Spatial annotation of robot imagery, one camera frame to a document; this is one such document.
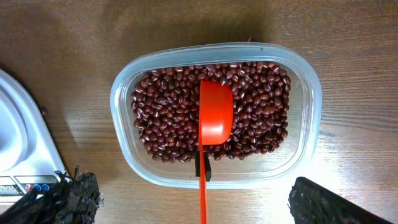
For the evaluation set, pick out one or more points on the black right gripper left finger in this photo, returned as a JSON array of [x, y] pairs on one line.
[[73, 200]]

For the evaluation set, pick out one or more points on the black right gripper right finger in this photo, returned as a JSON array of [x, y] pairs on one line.
[[310, 203]]

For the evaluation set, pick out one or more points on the red plastic measuring scoop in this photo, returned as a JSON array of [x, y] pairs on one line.
[[215, 121]]

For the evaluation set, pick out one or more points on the white digital kitchen scale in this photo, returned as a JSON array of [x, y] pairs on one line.
[[29, 158]]

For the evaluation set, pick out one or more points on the red adzuki beans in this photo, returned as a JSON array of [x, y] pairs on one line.
[[165, 103]]

